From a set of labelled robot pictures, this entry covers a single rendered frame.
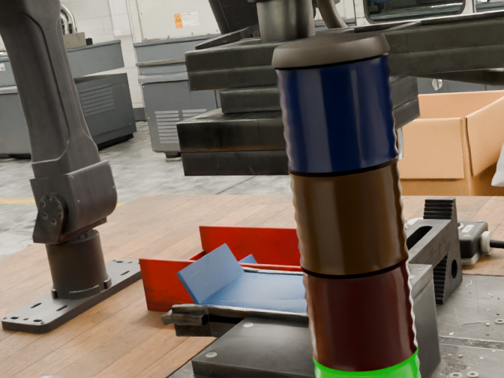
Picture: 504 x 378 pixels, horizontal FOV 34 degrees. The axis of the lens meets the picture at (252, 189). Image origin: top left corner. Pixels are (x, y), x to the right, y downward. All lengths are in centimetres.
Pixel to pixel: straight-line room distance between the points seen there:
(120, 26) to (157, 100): 294
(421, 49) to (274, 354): 22
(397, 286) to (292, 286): 37
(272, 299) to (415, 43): 24
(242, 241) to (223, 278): 27
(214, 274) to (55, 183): 30
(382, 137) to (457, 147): 259
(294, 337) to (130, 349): 28
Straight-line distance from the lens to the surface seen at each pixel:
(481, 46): 48
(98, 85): 782
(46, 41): 91
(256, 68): 54
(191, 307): 64
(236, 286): 67
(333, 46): 26
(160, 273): 87
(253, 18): 73
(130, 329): 86
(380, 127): 27
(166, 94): 654
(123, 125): 801
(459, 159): 286
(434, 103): 345
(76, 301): 95
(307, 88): 26
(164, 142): 665
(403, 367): 29
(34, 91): 91
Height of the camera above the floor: 121
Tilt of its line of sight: 13 degrees down
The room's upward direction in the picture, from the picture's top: 8 degrees counter-clockwise
